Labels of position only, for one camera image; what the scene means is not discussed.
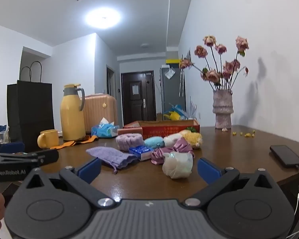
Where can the light blue plush toy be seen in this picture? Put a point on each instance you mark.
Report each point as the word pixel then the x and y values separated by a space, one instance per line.
pixel 153 143

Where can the black paper bag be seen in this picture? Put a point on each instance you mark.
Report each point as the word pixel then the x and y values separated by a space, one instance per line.
pixel 30 114

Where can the pink suitcase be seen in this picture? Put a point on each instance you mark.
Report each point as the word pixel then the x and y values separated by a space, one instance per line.
pixel 99 112

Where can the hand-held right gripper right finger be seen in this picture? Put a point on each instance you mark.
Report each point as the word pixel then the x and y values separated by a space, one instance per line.
pixel 209 171

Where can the clear glass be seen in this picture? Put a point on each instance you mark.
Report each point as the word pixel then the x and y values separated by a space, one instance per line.
pixel 1 137

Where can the yellow mug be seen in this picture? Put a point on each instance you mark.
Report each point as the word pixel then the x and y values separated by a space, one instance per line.
pixel 49 139

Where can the pink ceramic vase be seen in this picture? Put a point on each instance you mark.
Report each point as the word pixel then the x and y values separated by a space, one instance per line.
pixel 223 109

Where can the white feather wall decoration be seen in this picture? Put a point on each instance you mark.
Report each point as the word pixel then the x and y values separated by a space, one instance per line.
pixel 193 108

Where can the dark brown entrance door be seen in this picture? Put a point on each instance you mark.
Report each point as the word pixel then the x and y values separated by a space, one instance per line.
pixel 138 97

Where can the clear plastic bag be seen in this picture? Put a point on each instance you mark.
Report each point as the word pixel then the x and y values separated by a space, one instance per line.
pixel 169 73

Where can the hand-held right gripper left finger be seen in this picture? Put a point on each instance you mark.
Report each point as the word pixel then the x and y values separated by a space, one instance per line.
pixel 91 170

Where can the white and yellow plush toy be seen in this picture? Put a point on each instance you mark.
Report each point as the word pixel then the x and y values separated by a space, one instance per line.
pixel 193 139

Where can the round ceiling light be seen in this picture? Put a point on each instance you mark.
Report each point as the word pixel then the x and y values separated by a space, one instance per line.
pixel 103 18

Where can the yellow stuffed toy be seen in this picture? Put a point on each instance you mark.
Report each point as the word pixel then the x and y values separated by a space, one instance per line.
pixel 173 115

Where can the clear umbrella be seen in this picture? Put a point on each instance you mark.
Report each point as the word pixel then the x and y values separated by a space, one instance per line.
pixel 182 79

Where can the interior room door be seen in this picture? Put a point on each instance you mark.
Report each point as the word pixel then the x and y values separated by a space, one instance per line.
pixel 111 79

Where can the yellow box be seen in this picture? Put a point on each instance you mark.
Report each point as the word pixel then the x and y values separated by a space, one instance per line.
pixel 173 61

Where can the yellow thermos jug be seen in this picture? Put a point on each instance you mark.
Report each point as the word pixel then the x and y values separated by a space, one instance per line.
pixel 71 117

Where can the blue handkerchief tissue packet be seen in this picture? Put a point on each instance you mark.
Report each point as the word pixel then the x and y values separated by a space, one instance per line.
pixel 140 151

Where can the black smartphone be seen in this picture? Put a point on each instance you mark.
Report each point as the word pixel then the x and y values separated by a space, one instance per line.
pixel 286 155

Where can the blue soft tissue pack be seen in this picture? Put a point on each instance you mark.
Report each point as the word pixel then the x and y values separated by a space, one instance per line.
pixel 104 130

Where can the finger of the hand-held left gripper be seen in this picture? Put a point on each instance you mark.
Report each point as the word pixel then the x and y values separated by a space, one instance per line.
pixel 12 147
pixel 49 156

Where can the purple satin scrunchie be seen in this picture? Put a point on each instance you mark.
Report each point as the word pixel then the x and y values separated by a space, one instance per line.
pixel 179 145

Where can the small hallway ceiling light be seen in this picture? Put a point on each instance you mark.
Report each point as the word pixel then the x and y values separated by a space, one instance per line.
pixel 145 45

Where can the white iridescent pouch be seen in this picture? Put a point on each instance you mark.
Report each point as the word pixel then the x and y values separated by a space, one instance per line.
pixel 177 165

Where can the red cardboard box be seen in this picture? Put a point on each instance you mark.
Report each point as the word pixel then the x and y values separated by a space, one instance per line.
pixel 164 129

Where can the blue plastic toy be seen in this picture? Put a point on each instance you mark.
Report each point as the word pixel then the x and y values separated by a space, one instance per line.
pixel 178 108

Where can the purple plush headband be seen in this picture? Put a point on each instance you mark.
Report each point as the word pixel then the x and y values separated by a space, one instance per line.
pixel 129 142

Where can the grey refrigerator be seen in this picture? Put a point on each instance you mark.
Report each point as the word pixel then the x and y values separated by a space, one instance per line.
pixel 170 92

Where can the orange cloth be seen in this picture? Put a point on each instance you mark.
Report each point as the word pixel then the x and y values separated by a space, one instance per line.
pixel 72 143

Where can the scattered yellow crumbs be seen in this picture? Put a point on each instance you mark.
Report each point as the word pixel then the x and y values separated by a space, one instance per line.
pixel 248 135

